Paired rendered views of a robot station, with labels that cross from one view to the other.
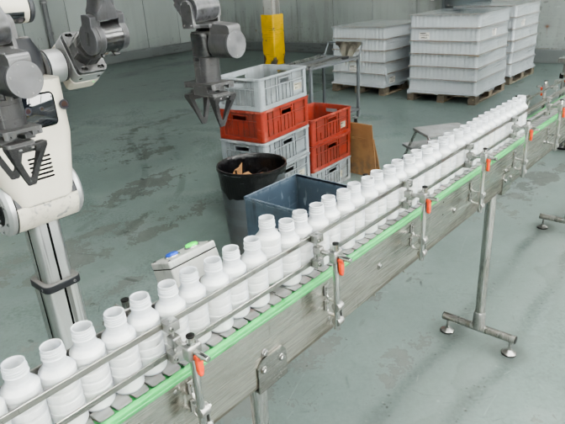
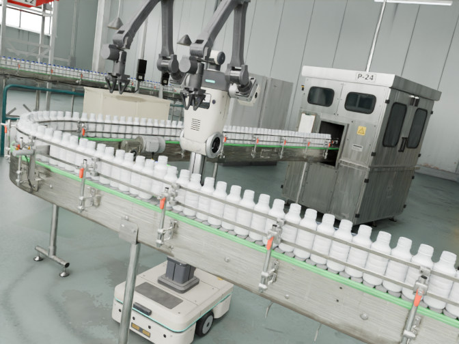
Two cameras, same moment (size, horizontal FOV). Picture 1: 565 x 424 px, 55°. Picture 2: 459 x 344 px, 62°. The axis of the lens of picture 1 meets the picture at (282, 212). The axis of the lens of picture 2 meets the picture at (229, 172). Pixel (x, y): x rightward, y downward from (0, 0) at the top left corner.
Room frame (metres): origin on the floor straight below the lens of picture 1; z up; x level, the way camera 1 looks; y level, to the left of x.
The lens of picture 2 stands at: (1.00, -1.52, 1.51)
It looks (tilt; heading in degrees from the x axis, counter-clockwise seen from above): 12 degrees down; 75
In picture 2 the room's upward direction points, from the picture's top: 10 degrees clockwise
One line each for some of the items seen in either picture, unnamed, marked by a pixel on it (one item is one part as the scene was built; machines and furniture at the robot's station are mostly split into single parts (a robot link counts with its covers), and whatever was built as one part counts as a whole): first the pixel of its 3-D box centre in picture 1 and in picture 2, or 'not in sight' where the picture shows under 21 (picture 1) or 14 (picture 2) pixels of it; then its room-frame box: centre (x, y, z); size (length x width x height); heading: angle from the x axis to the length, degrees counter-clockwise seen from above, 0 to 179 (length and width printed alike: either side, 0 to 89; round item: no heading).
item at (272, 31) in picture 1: (273, 42); not in sight; (11.63, -0.03, 0.55); 0.40 x 0.40 x 1.10; 48
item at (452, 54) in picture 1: (459, 53); not in sight; (8.01, -2.69, 0.59); 1.24 x 1.03 x 1.17; 140
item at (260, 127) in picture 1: (264, 116); not in sight; (3.98, 0.09, 0.78); 0.61 x 0.41 x 0.22; 144
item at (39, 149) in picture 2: not in sight; (31, 170); (0.55, 0.45, 0.96); 0.23 x 0.10 x 0.27; 48
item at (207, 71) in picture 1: (208, 72); (195, 82); (1.23, 0.15, 1.51); 0.10 x 0.07 x 0.07; 47
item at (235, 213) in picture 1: (255, 209); not in sight; (3.29, 0.18, 0.32); 0.45 x 0.45 x 0.64
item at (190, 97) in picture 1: (205, 103); (194, 99); (1.24, 0.16, 1.44); 0.07 x 0.07 x 0.09; 47
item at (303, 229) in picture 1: (301, 241); (182, 190); (1.22, -0.04, 1.08); 0.06 x 0.06 x 0.17
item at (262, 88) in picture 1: (261, 86); not in sight; (3.97, 0.09, 1.00); 0.61 x 0.41 x 0.22; 145
